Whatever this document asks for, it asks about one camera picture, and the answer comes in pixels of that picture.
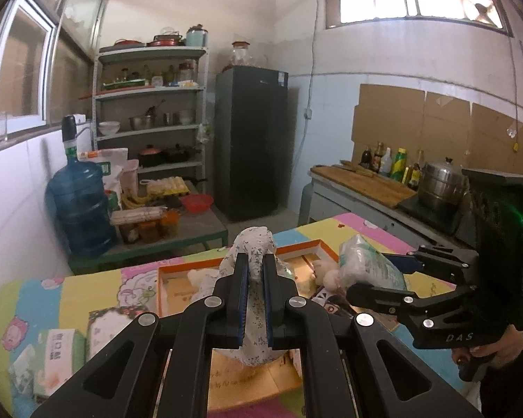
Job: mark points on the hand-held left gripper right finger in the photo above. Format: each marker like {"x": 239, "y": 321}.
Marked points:
{"x": 268, "y": 296}

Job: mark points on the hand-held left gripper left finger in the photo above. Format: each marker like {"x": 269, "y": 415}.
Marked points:
{"x": 242, "y": 296}

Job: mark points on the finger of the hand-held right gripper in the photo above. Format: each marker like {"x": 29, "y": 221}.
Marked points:
{"x": 383, "y": 298}
{"x": 401, "y": 263}

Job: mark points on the clear plastic bag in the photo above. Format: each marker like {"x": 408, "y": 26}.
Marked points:
{"x": 368, "y": 265}

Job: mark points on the teddy bear purple dress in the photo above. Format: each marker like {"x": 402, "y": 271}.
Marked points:
{"x": 200, "y": 278}

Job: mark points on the white floral cloth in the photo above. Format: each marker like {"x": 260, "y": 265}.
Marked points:
{"x": 255, "y": 244}

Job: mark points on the small cream teddy bear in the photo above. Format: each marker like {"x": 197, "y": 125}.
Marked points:
{"x": 329, "y": 276}

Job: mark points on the orange cardboard box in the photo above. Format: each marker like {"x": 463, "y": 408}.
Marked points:
{"x": 178, "y": 296}

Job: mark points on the person's right forearm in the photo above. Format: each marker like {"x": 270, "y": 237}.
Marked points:
{"x": 518, "y": 383}

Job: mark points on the person's right hand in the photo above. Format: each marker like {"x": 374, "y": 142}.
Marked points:
{"x": 507, "y": 344}

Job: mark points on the black induction cooker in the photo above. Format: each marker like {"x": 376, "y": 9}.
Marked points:
{"x": 422, "y": 218}

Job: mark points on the small snack packet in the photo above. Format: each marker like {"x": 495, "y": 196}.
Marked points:
{"x": 327, "y": 301}

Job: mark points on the low green table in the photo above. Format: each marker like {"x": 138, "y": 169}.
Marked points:
{"x": 191, "y": 226}

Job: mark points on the wooden cutting board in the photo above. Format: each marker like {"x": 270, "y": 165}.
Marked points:
{"x": 366, "y": 183}

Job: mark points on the steel steamer pot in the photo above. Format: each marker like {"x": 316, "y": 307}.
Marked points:
{"x": 442, "y": 183}

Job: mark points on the amber oil bottle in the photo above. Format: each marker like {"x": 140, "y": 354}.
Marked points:
{"x": 415, "y": 175}

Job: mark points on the green yellow bottle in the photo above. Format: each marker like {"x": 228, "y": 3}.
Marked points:
{"x": 399, "y": 166}

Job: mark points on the white plastic bottle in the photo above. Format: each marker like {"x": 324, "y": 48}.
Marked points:
{"x": 386, "y": 162}

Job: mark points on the red plastic basin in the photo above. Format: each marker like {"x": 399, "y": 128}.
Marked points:
{"x": 196, "y": 203}

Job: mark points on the dark bottle red label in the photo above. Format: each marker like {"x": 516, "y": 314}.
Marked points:
{"x": 378, "y": 156}

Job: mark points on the dark sauce bottle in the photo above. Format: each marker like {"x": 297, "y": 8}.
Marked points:
{"x": 366, "y": 157}

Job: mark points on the white tissue packet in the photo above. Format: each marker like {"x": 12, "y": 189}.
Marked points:
{"x": 113, "y": 326}

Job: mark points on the packet of dry noodles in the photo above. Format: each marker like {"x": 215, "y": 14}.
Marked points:
{"x": 135, "y": 217}

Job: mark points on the bunch of bananas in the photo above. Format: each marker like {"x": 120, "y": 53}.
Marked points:
{"x": 133, "y": 201}

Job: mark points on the black wok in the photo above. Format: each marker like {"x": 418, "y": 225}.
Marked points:
{"x": 178, "y": 153}

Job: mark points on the dark grey refrigerator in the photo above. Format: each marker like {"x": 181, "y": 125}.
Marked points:
{"x": 248, "y": 139}

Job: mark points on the pink bag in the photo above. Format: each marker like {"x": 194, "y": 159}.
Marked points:
{"x": 130, "y": 176}

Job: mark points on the red lidded pot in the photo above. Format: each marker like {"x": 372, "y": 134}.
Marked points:
{"x": 151, "y": 155}

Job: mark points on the blue water jug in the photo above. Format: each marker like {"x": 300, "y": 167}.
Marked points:
{"x": 80, "y": 204}

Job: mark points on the white flour sack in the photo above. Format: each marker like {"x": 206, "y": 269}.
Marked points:
{"x": 109, "y": 165}

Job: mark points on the green white tissue pack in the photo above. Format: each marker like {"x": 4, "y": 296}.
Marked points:
{"x": 61, "y": 357}

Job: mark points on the steel bowl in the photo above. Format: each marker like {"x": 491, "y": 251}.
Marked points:
{"x": 140, "y": 122}

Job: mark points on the colourful printed tablecloth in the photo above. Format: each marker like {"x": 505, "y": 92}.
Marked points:
{"x": 39, "y": 300}

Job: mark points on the white bowl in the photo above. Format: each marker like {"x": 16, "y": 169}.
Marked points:
{"x": 109, "y": 127}

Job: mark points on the small tissue packet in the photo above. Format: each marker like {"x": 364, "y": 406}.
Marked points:
{"x": 24, "y": 368}

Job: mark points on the black water pump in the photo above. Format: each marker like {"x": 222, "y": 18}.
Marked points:
{"x": 69, "y": 130}

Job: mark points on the glass jar red lid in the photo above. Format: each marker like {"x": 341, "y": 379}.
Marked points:
{"x": 240, "y": 54}

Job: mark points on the green enamel tray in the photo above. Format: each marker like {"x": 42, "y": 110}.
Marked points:
{"x": 124, "y": 84}

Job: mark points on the grey metal shelf rack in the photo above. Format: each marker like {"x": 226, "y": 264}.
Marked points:
{"x": 152, "y": 54}

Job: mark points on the teal kettle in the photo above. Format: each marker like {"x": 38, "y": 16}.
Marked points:
{"x": 196, "y": 37}

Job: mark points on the red pan glass lid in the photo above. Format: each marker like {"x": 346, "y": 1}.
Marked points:
{"x": 165, "y": 40}

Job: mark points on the red flat pan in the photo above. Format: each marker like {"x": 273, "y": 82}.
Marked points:
{"x": 126, "y": 43}

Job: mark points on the clear drinking glass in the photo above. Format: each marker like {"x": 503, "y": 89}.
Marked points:
{"x": 1, "y": 126}

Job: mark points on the aluminium sliding window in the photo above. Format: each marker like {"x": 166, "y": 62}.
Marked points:
{"x": 48, "y": 52}

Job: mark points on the cardboard wall lining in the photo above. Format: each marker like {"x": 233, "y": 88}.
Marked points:
{"x": 444, "y": 122}

